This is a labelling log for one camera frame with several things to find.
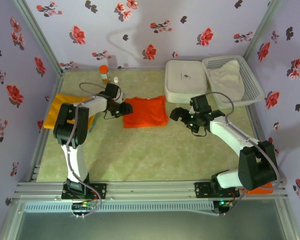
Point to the orange t-shirt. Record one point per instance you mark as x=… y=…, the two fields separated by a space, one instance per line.
x=145 y=112

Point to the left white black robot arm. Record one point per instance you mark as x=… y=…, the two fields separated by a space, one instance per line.
x=72 y=125

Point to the small white bottle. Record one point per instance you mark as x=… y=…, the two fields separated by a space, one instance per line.
x=116 y=80

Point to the orange-capped pill bottle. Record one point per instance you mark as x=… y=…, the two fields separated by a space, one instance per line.
x=105 y=73

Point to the white zipped storage case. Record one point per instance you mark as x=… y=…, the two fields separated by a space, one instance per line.
x=185 y=80

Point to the white t-shirt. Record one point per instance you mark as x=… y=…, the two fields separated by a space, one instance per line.
x=227 y=80

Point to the yellow folded t-shirt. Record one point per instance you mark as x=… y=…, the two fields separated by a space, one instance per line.
x=52 y=112

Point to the white plastic mesh basket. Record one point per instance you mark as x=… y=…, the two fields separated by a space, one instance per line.
x=252 y=80

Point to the small circuit board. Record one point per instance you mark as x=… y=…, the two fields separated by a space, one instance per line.
x=82 y=206
x=223 y=206

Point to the orange cylinder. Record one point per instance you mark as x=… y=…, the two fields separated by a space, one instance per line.
x=260 y=192

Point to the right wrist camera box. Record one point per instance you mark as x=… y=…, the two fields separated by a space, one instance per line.
x=200 y=103

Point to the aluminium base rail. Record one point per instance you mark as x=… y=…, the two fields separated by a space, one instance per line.
x=150 y=190

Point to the aluminium corner post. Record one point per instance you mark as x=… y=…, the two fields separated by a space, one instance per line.
x=37 y=35
x=261 y=30

